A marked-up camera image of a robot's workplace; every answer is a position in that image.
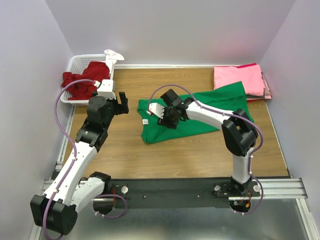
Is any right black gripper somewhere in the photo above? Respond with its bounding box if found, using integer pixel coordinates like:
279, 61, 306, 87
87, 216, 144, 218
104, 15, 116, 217
156, 105, 179, 131

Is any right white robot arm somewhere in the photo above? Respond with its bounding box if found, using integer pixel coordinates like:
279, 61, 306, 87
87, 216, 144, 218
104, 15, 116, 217
147, 89, 258, 196

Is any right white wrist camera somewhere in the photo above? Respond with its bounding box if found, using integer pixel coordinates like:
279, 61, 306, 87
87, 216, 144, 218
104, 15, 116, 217
146, 102, 165, 119

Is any green t shirt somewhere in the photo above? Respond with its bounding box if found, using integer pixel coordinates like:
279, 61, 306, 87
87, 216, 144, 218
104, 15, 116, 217
137, 81, 251, 144

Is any aluminium frame rail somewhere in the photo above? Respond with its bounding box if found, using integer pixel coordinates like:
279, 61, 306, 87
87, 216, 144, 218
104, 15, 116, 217
28, 107, 313, 240

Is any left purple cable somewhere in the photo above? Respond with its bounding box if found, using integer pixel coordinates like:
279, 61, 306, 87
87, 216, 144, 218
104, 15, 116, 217
41, 78, 128, 240

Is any white plastic laundry basket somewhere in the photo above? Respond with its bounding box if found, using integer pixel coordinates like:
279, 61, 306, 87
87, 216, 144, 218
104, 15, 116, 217
60, 54, 114, 107

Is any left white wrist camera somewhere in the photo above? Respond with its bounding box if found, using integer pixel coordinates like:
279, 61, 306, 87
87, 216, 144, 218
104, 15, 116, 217
93, 79, 116, 100

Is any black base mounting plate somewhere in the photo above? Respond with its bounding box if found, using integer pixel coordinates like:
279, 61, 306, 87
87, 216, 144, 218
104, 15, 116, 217
82, 176, 261, 210

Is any folded shirts stack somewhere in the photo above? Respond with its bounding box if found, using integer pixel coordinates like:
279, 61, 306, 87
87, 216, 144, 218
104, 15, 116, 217
236, 62, 272, 102

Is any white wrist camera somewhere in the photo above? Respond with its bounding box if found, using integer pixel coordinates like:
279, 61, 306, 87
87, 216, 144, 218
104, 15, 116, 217
93, 79, 116, 100
146, 102, 165, 119

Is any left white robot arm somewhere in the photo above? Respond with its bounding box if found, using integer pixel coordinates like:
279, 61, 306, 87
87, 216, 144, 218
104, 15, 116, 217
30, 92, 129, 239

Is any white t shirt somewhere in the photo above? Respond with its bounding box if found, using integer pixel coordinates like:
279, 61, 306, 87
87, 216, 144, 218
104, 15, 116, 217
104, 49, 125, 81

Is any pink folded t shirt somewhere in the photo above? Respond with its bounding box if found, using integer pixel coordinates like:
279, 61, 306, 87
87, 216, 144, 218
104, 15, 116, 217
213, 64, 265, 97

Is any dark red t shirt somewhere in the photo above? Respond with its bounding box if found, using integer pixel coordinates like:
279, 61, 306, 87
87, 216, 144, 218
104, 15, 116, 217
61, 61, 110, 101

